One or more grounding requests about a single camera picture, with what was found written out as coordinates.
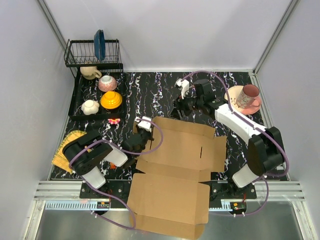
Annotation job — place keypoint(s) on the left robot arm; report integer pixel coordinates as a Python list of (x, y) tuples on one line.
[(86, 164)]

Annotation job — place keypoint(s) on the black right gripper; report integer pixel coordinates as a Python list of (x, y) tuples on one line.
[(179, 104)]

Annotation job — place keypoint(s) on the white flower-shaped bowl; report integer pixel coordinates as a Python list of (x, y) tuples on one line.
[(90, 107)]

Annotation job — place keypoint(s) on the blue plate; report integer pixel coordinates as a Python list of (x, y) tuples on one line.
[(99, 45)]

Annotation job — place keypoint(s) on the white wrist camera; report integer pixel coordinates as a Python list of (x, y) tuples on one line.
[(144, 122), (183, 85)]

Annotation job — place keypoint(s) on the black dish rack tray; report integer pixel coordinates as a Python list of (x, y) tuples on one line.
[(81, 53)]

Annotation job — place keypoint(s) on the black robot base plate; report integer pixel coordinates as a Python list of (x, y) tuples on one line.
[(149, 195)]

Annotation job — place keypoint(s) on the pink butterfly toy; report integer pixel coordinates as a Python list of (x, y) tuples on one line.
[(114, 121)]

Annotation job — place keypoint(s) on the cream ceramic mug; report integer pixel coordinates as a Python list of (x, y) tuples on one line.
[(90, 72)]

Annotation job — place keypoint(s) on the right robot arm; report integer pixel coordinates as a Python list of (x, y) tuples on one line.
[(265, 149)]

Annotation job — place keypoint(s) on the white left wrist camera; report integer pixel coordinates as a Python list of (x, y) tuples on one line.
[(144, 122)]

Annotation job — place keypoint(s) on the cream pink floral plate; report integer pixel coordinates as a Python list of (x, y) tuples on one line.
[(233, 94)]

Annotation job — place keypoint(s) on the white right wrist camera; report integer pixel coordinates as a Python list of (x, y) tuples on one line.
[(183, 85)]

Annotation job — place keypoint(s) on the yellow ribbed bowl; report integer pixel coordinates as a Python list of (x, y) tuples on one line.
[(111, 100)]

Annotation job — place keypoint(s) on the orange red small toy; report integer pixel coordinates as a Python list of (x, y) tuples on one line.
[(112, 166)]

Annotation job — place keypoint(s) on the pink patterned mug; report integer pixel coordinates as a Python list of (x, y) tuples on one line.
[(247, 96)]

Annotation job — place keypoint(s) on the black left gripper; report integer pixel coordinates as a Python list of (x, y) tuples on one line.
[(150, 134)]

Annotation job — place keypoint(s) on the brown cardboard box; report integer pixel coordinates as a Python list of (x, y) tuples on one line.
[(183, 150)]

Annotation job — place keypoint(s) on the pink patterned bowl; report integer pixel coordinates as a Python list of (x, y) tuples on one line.
[(107, 83)]

